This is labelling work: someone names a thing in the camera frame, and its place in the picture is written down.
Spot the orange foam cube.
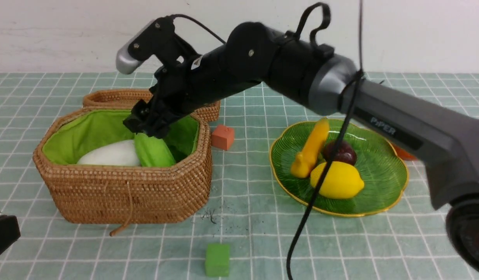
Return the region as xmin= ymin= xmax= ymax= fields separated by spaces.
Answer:
xmin=211 ymin=124 xmax=235 ymax=151

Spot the woven wicker basket lid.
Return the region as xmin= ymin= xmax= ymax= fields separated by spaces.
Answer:
xmin=82 ymin=88 xmax=221 ymax=122

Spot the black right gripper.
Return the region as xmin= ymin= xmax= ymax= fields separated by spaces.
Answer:
xmin=123 ymin=58 xmax=209 ymax=139

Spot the green foam cube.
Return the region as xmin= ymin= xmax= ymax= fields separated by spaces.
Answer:
xmin=204 ymin=243 xmax=230 ymax=278

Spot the green toy gourd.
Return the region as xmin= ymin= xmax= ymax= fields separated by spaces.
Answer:
xmin=133 ymin=133 xmax=176 ymax=167

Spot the yellow toy banana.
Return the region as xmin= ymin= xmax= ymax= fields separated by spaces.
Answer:
xmin=290 ymin=118 xmax=330 ymax=179

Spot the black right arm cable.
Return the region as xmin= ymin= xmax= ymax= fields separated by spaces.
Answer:
xmin=167 ymin=0 xmax=364 ymax=280

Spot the yellow toy lemon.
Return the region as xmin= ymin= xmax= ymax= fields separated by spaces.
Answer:
xmin=319 ymin=161 xmax=365 ymax=199

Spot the woven wicker basket green lining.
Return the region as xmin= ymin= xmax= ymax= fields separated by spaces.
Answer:
xmin=33 ymin=107 xmax=213 ymax=224

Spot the orange toy persimmon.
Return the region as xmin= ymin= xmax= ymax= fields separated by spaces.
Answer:
xmin=391 ymin=143 xmax=417 ymax=161

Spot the green checkered tablecloth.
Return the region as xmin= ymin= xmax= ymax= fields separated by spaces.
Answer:
xmin=0 ymin=73 xmax=479 ymax=280

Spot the dark purple toy mangosteen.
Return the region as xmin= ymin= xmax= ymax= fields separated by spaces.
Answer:
xmin=322 ymin=140 xmax=358 ymax=166

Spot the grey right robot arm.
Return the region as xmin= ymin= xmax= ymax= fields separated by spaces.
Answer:
xmin=116 ymin=2 xmax=479 ymax=272

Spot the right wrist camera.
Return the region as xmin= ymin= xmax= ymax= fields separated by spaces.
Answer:
xmin=116 ymin=16 xmax=200 ymax=75

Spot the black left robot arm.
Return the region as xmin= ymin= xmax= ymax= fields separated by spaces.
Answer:
xmin=0 ymin=212 xmax=21 ymax=256

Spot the white toy radish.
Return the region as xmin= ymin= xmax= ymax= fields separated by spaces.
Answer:
xmin=77 ymin=140 xmax=141 ymax=166

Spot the green leaf-shaped glass plate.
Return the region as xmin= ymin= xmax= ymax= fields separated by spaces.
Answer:
xmin=269 ymin=121 xmax=409 ymax=217

